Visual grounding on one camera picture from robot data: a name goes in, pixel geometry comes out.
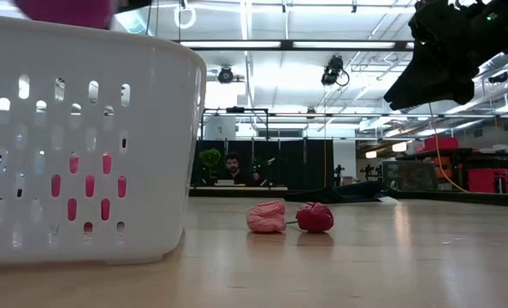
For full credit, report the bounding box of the white hanging cable loop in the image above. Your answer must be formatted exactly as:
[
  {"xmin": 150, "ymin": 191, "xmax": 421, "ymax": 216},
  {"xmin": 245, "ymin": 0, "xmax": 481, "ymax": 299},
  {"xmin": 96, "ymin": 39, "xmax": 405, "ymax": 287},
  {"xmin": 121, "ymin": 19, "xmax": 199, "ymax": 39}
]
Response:
[{"xmin": 173, "ymin": 0, "xmax": 199, "ymax": 31}]

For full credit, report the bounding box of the small green background plant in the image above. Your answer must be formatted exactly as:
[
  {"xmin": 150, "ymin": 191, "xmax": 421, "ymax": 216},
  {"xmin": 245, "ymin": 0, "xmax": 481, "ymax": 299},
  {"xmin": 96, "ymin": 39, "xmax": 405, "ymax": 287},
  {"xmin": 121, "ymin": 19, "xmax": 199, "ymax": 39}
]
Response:
[{"xmin": 198, "ymin": 148, "xmax": 223, "ymax": 187}]

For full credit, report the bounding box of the light pink sock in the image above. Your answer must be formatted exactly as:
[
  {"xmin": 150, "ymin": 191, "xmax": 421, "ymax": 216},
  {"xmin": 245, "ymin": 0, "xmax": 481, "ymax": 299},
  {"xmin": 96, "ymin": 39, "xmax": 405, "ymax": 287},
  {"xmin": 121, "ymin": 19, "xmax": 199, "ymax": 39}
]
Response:
[{"xmin": 245, "ymin": 200, "xmax": 287, "ymax": 234}]

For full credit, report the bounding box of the navy blue folded cloth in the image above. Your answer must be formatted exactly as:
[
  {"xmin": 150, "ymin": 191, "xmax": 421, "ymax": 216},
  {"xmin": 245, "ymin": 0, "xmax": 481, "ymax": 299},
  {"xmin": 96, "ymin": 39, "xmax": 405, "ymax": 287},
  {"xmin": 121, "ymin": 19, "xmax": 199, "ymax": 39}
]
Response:
[{"xmin": 283, "ymin": 181, "xmax": 399, "ymax": 204}]

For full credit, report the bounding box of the red toy cherry with stem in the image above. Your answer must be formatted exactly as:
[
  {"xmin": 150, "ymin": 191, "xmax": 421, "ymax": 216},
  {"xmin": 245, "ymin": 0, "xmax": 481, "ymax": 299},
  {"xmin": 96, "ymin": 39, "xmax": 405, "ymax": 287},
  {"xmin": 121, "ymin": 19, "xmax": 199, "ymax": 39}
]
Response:
[{"xmin": 285, "ymin": 201, "xmax": 335, "ymax": 234}]

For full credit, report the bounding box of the white perforated plastic basket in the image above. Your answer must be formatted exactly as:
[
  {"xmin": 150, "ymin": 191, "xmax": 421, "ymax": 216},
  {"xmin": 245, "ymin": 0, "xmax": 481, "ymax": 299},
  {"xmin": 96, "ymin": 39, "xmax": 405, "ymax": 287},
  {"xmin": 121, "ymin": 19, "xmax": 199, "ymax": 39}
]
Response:
[{"xmin": 0, "ymin": 12, "xmax": 208, "ymax": 268}]

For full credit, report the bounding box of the black overhead camera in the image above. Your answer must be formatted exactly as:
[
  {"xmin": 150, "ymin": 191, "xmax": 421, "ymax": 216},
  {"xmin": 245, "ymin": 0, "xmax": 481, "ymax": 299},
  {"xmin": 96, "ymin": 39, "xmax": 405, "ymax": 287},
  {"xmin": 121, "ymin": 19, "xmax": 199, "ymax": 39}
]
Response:
[{"xmin": 320, "ymin": 54, "xmax": 351, "ymax": 88}]

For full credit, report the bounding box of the black partition curtain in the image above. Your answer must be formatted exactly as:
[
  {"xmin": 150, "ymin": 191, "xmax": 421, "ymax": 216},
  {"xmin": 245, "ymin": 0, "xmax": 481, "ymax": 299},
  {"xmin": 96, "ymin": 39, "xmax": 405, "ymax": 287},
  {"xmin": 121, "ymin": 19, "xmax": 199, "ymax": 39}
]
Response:
[{"xmin": 190, "ymin": 139, "xmax": 335, "ymax": 192}]

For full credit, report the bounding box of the yellow hanging cable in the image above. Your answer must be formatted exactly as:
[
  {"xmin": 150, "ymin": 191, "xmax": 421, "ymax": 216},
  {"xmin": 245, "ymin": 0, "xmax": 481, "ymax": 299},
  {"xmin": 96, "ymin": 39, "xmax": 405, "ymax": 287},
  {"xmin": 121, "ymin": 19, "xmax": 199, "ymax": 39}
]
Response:
[{"xmin": 427, "ymin": 102, "xmax": 471, "ymax": 194}]

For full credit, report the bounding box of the person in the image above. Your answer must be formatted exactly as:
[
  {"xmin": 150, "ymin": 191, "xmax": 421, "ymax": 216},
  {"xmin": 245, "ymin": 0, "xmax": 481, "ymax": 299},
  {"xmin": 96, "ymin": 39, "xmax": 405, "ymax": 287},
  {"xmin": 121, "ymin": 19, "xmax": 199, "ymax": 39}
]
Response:
[{"xmin": 218, "ymin": 151, "xmax": 262, "ymax": 187}]

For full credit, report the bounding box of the red storage box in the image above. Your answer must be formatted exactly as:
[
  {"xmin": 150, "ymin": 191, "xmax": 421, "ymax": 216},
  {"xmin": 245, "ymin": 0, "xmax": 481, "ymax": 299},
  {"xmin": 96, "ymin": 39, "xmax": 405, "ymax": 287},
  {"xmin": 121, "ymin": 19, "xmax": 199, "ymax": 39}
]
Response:
[{"xmin": 466, "ymin": 167, "xmax": 508, "ymax": 194}]

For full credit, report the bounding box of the black overhead rig beam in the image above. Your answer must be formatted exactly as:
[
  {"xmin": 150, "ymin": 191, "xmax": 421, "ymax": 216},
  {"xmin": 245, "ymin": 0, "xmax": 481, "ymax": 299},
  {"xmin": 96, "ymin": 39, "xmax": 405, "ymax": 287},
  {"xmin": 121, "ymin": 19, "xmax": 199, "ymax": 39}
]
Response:
[{"xmin": 171, "ymin": 38, "xmax": 414, "ymax": 51}]

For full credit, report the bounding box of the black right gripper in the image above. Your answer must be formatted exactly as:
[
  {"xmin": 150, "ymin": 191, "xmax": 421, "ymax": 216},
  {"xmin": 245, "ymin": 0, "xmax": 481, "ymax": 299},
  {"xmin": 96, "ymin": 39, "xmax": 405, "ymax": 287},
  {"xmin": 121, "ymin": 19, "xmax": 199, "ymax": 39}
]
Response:
[{"xmin": 383, "ymin": 0, "xmax": 508, "ymax": 112}]

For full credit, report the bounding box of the red toy strawberry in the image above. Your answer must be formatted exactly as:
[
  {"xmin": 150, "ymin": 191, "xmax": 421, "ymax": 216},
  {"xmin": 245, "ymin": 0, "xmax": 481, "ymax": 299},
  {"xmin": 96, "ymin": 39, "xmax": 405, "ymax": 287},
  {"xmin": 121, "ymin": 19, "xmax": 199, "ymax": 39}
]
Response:
[{"xmin": 50, "ymin": 152, "xmax": 128, "ymax": 234}]

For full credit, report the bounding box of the red storage bin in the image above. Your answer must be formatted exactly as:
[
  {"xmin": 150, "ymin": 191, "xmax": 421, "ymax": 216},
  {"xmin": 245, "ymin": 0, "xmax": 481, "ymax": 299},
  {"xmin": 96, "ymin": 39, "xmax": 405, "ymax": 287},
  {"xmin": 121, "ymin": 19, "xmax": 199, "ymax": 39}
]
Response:
[{"xmin": 416, "ymin": 135, "xmax": 461, "ymax": 154}]

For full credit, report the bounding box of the grey mesh crate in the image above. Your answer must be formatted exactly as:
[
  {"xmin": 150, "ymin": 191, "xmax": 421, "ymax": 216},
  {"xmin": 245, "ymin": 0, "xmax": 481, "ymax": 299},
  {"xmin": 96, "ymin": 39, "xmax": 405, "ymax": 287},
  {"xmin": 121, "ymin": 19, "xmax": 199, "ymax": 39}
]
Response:
[{"xmin": 381, "ymin": 159, "xmax": 439, "ymax": 192}]

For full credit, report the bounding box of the round black ceiling fixture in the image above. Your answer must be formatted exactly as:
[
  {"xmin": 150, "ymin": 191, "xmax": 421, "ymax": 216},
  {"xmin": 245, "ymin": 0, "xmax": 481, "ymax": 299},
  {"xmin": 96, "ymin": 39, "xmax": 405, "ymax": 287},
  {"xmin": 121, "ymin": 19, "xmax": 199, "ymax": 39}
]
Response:
[{"xmin": 216, "ymin": 65, "xmax": 235, "ymax": 86}]

